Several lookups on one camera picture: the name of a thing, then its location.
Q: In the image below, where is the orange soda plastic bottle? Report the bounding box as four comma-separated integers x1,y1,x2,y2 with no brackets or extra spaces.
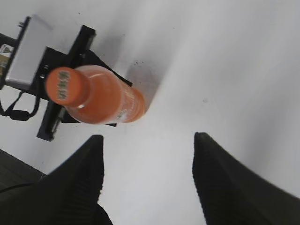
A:
66,65,146,124

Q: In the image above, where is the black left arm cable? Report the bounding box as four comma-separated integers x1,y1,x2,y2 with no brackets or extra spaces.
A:
0,90,41,121

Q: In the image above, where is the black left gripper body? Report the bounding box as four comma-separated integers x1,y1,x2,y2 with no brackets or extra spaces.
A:
31,25,132,140

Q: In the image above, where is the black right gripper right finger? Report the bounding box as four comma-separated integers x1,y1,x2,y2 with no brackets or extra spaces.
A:
192,133,300,225

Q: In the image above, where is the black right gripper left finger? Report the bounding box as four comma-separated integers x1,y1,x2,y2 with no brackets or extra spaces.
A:
0,135,112,225

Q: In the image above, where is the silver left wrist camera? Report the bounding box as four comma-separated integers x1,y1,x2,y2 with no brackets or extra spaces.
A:
5,15,53,90

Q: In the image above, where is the orange bottle cap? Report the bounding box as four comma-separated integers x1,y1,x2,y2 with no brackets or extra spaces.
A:
45,67,89,107

